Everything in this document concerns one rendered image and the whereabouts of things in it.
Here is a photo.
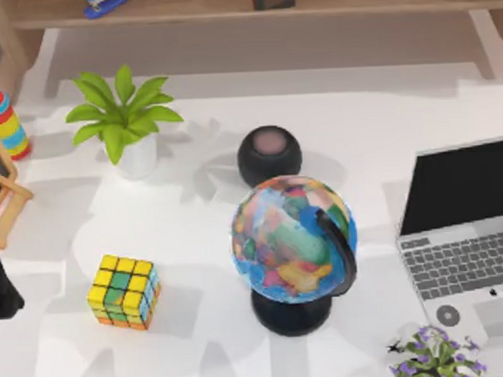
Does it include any black round speaker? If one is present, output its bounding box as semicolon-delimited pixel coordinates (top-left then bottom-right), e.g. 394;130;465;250
235;124;305;189

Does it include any colourful globe on black stand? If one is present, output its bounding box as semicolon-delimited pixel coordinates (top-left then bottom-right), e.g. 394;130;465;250
227;172;363;339

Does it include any green plant in white pot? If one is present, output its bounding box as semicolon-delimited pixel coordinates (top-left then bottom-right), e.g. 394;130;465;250
62;62;188;183

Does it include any colourful puzzle cube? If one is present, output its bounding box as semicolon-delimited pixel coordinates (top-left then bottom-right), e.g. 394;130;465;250
85;252;164;334

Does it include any wooden open shelf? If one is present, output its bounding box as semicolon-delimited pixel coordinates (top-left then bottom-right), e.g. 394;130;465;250
0;0;503;104

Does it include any silver laptop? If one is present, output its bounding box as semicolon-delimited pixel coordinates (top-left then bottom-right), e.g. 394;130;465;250
391;133;503;346

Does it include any blue stapler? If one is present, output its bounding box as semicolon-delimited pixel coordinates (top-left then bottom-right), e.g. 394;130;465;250
81;0;141;18

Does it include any purple flower plant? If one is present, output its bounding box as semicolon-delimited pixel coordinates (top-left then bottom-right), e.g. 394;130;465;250
385;319;490;377

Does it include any framed blackboard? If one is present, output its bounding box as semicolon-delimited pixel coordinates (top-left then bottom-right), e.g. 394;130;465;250
0;109;37;250

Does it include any stack of coloured rings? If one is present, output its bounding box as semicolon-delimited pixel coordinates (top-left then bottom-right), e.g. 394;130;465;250
0;86;33;162

